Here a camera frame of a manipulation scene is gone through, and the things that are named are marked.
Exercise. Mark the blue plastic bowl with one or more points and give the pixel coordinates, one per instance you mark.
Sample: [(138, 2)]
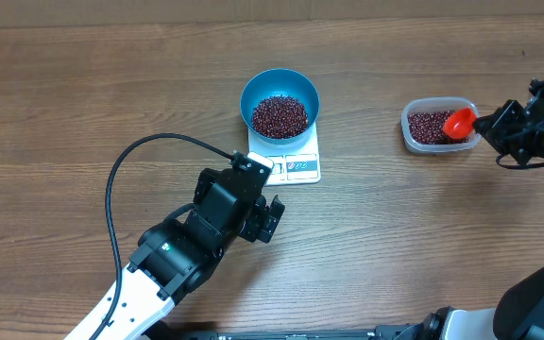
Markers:
[(275, 82)]

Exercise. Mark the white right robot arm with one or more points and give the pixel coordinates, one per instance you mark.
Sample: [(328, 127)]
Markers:
[(519, 314)]

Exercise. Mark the clear plastic food container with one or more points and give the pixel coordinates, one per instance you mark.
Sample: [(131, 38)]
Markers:
[(430, 104)]

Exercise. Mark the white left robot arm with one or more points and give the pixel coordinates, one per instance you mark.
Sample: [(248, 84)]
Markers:
[(174, 258)]

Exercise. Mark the white digital kitchen scale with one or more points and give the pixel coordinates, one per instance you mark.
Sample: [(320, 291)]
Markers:
[(295, 163)]

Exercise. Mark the red beans in bowl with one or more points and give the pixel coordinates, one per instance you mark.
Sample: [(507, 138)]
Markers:
[(280, 117)]

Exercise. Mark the red measuring scoop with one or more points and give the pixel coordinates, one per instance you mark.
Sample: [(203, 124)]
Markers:
[(460, 124)]

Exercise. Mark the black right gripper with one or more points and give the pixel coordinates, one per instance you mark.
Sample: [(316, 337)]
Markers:
[(494, 128)]

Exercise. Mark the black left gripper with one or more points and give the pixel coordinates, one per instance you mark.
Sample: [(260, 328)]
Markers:
[(263, 221)]

